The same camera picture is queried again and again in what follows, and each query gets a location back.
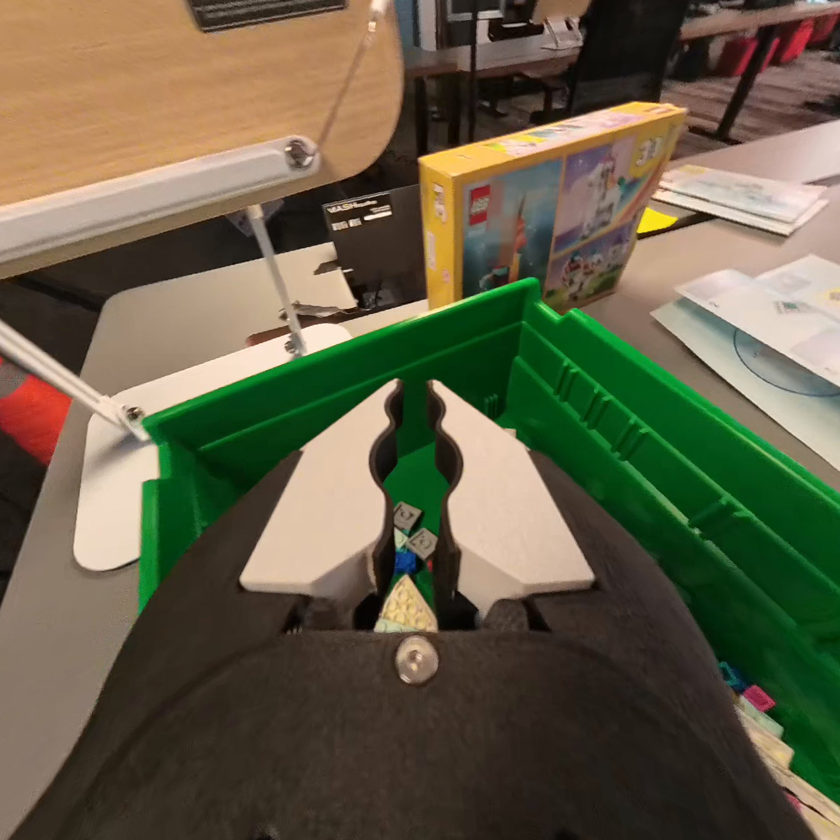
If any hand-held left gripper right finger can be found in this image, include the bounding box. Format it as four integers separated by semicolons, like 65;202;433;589
427;379;596;624

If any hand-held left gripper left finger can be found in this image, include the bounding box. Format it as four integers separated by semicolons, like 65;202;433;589
239;378;404;624

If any pile of lego bricks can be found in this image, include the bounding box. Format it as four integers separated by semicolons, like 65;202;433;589
374;499;840;840

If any green plastic bin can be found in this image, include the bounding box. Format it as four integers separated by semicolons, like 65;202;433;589
138;277;840;821

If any yellow lego set box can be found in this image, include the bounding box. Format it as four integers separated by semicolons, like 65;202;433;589
418;101;688;312

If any black cardboard box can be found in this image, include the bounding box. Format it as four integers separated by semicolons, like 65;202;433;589
322;185;429;309

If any open instruction booklet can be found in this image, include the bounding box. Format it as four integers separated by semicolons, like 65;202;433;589
651;255;840;473

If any red and black cloth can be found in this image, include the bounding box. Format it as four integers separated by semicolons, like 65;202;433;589
0;354;73;592

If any white metal stand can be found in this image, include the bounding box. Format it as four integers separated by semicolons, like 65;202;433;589
0;136;358;572

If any stack of instruction booklets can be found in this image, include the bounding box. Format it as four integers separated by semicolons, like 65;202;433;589
653;164;829;236

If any wooden board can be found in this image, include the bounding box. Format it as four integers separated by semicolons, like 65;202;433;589
0;0;406;211

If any wooden background table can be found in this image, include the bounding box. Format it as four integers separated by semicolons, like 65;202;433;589
407;36;581;155

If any black office chair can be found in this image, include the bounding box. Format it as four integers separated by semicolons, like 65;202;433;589
567;0;690;122

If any black label plate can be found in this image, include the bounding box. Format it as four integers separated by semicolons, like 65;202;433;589
185;0;349;32

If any red chair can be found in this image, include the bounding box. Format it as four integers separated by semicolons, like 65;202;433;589
715;36;778;76
777;16;840;67

